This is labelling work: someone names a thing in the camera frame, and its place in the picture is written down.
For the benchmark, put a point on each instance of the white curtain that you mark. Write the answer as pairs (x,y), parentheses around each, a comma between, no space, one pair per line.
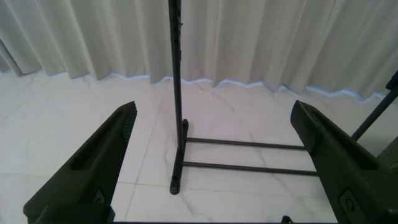
(248,37)

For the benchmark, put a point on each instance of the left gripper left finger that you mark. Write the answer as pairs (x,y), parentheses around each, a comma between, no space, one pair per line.
(87,186)

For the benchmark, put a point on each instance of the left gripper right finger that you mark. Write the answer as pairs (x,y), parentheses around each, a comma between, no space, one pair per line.
(348,180)

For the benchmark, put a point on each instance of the black clothes rack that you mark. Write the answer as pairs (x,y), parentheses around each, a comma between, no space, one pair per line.
(177,93)

